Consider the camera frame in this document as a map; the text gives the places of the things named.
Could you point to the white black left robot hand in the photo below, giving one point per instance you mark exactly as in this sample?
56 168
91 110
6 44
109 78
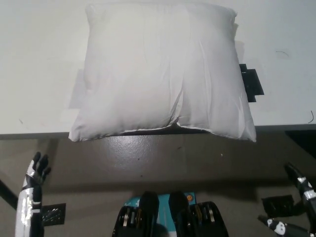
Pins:
28 212

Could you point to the black metal bar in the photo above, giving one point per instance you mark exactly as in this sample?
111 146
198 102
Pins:
8 193

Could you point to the white square pillow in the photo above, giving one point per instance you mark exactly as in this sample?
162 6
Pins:
158 74

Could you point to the black robot legs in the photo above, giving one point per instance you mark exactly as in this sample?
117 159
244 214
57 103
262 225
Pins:
172 217

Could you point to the black tape patch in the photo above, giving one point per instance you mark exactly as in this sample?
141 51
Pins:
253 84

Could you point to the clear plastic sheet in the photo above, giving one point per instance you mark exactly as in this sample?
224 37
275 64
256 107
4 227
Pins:
77 96

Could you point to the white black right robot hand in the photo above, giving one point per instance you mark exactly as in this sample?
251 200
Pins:
307 190

